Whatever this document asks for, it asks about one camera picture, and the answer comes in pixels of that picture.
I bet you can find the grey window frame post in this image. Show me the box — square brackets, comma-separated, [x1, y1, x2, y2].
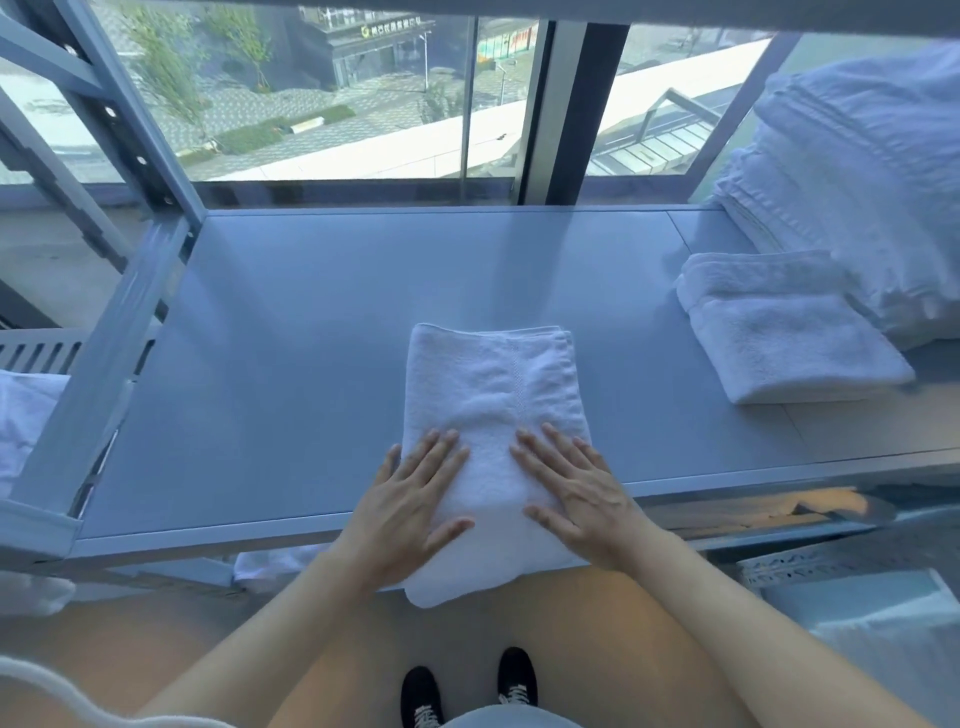
[516, 18, 633, 209]

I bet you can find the small square folded white towel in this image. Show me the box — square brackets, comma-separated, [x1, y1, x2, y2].
[675, 250, 918, 407]

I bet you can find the grey metal shelving rack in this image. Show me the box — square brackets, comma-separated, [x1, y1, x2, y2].
[0, 0, 960, 590]

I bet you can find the person's right black shoe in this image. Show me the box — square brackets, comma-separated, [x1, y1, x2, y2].
[497, 646, 540, 708]

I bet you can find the person's right forearm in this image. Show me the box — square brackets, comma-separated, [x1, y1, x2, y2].
[622, 525, 939, 728]

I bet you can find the white cloth under shelf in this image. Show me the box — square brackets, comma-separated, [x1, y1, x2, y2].
[232, 543, 335, 595]

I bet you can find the person's left forearm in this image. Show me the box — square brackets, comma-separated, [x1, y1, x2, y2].
[135, 551, 399, 728]

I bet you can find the grey slotted basket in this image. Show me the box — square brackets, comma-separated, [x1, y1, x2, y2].
[0, 328, 85, 376]

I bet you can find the white cord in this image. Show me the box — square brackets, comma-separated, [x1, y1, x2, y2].
[0, 654, 226, 728]

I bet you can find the stack of folded white towels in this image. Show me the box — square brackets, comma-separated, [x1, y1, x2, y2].
[707, 41, 960, 352]

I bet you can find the person's left black shoe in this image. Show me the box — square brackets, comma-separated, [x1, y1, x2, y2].
[399, 665, 445, 728]

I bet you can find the person's left hand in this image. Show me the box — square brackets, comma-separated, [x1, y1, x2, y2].
[341, 429, 477, 599]

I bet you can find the white perforated plastic crate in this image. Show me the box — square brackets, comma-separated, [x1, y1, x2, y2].
[737, 517, 960, 728]

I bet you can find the long white towel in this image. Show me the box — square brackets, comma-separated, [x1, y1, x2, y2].
[399, 323, 591, 609]

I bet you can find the person's black shoe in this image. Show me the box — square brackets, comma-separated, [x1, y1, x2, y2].
[497, 646, 540, 708]
[399, 665, 445, 728]

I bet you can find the person's grey garment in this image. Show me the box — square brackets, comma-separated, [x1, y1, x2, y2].
[441, 701, 530, 728]

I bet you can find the white linen in perforated crate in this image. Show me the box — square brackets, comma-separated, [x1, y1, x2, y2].
[761, 568, 960, 728]

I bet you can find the white linen in slotted basket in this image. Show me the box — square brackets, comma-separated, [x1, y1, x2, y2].
[0, 369, 72, 502]

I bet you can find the person's right hand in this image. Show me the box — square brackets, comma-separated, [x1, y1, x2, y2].
[510, 423, 663, 580]

